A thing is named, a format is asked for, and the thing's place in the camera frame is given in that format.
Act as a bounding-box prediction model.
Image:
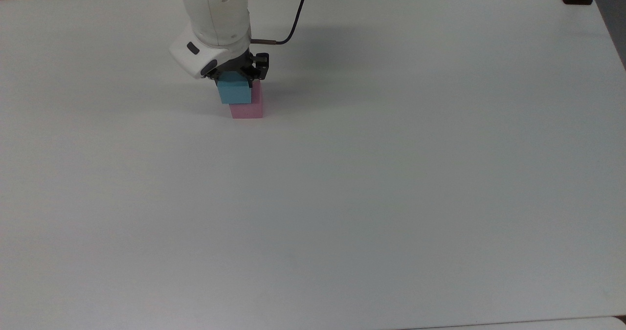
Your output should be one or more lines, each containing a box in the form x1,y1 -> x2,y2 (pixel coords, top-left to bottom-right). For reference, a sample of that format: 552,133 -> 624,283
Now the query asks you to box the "blue cube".
217,72 -> 254,105

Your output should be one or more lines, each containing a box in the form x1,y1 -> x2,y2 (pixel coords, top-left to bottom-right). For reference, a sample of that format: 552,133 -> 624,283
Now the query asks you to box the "pink cube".
229,82 -> 264,119

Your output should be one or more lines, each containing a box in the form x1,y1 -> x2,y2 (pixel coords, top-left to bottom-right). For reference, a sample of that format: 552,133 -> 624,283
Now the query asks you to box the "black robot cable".
250,0 -> 314,45

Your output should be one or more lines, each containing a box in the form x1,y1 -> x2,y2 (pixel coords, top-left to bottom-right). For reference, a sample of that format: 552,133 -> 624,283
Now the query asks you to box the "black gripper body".
205,51 -> 270,77

